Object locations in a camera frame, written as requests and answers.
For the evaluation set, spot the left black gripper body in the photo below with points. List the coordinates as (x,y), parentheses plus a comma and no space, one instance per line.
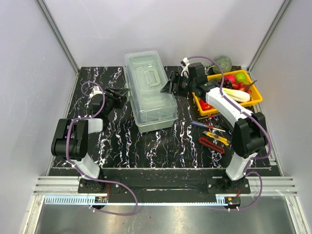
(114,102)

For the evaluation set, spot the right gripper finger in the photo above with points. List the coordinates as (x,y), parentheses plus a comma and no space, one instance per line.
(170,87)
(174,78)

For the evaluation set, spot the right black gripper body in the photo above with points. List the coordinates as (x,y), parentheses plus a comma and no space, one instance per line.
(185,86)

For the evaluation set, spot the clear plastic tool box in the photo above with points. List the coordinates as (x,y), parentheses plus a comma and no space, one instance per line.
(145,77)

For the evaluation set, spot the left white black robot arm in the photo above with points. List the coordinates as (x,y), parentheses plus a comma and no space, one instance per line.
(71,137)

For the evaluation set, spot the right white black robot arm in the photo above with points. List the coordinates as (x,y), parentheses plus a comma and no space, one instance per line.
(249,134)

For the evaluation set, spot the blue red screwdriver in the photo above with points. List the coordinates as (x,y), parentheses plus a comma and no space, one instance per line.
(206,126)

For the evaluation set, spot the dark purple grapes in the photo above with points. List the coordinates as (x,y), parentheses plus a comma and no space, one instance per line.
(227,83)

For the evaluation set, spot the green netted melon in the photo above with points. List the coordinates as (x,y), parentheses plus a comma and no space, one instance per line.
(224,62)

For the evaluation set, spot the red pink apple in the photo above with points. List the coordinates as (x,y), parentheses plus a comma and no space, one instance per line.
(230,78)

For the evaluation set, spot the red cherries bunch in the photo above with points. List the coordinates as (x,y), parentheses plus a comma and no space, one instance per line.
(242,87)

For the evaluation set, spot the green apple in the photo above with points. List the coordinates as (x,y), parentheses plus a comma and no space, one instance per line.
(241,77)

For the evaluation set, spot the marbled black mat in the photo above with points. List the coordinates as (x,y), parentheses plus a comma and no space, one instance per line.
(121,145)

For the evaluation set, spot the red utility knife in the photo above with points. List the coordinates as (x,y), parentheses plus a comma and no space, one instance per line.
(206,143)

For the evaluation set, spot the yellow utility knife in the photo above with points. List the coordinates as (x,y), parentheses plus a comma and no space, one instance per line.
(216,137)

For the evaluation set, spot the yellow plastic bin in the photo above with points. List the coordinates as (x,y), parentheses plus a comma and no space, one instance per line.
(255,97)

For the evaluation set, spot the aluminium frame rail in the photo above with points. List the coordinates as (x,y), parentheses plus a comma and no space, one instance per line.
(62,185)

